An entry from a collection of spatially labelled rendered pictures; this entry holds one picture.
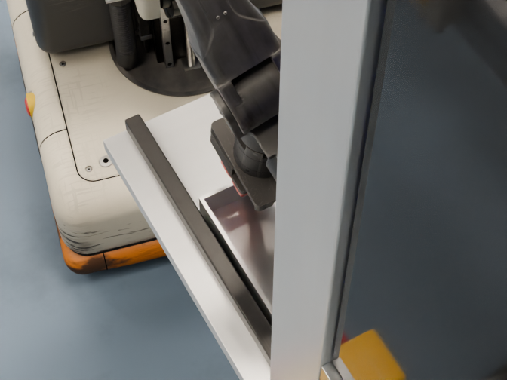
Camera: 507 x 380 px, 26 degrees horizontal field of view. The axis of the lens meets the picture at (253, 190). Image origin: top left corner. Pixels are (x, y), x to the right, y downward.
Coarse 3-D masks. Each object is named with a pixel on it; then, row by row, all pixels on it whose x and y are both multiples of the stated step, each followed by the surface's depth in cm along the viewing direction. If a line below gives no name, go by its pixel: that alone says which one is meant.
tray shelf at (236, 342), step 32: (160, 128) 124; (192, 128) 124; (128, 160) 121; (192, 160) 121; (160, 192) 119; (192, 192) 119; (160, 224) 117; (192, 256) 115; (192, 288) 113; (224, 320) 111; (224, 352) 111; (256, 352) 109
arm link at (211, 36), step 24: (192, 0) 86; (216, 0) 86; (240, 0) 87; (192, 24) 87; (216, 24) 87; (240, 24) 88; (264, 24) 89; (192, 48) 91; (216, 48) 88; (240, 48) 89; (264, 48) 89; (216, 72) 89; (240, 72) 90; (264, 72) 91; (240, 96) 91; (264, 96) 92; (240, 120) 92; (264, 120) 93
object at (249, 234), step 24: (216, 192) 115; (216, 216) 117; (240, 216) 117; (264, 216) 117; (240, 240) 116; (264, 240) 116; (240, 264) 110; (264, 264) 114; (264, 288) 113; (264, 312) 110
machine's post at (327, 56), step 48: (288, 0) 50; (336, 0) 45; (384, 0) 43; (288, 48) 53; (336, 48) 47; (288, 96) 56; (336, 96) 50; (288, 144) 59; (336, 144) 52; (288, 192) 63; (336, 192) 55; (288, 240) 67; (336, 240) 59; (288, 288) 72; (336, 288) 64; (288, 336) 77
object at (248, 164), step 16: (224, 128) 109; (224, 144) 109; (240, 144) 104; (240, 160) 106; (256, 160) 104; (240, 176) 107; (256, 176) 107; (272, 176) 108; (256, 192) 107; (272, 192) 107; (256, 208) 107
